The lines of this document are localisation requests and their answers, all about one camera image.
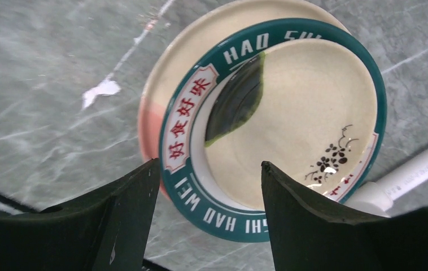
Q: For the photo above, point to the cream plate with flowers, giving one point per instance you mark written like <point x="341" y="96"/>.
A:
<point x="307" y="106"/>

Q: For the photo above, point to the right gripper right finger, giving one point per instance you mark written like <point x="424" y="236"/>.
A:
<point x="308" y="231"/>

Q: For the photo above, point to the teal rimmed lettered plate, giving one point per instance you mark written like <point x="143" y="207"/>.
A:
<point x="185" y="170"/>

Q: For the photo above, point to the beige pink plate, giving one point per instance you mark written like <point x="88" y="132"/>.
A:
<point x="194" y="41"/>

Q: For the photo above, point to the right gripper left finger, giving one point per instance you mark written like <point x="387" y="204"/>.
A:
<point x="68" y="224"/>

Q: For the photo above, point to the white pvc pipe frame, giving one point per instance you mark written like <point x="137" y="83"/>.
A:
<point x="378" y="197"/>

